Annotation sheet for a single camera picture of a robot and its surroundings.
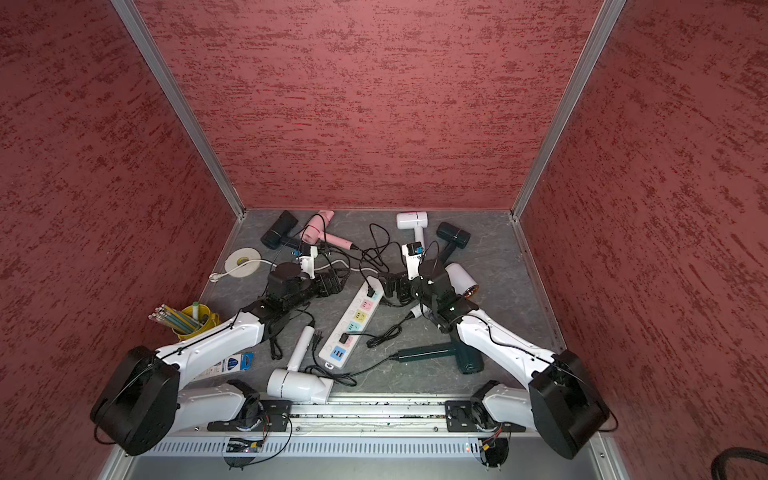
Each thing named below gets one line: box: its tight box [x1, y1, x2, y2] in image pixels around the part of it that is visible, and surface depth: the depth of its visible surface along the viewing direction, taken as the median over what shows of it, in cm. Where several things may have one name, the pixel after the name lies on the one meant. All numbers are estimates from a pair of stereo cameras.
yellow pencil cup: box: [148, 302, 221, 340], surface depth 80 cm
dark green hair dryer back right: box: [436, 222, 471, 263], surface depth 109 cm
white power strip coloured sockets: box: [318, 276, 385, 369], surface depth 88 cm
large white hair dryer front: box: [267, 326, 334, 405], surface depth 77 cm
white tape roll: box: [224, 247, 262, 278], surface depth 106 cm
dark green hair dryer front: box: [388, 328, 484, 374], surface depth 82 cm
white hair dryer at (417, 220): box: [396, 211, 429, 247], surface depth 115 cm
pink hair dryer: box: [300, 209, 353, 250], surface depth 111 cm
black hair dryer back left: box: [260, 210, 299, 250], surface depth 112 cm
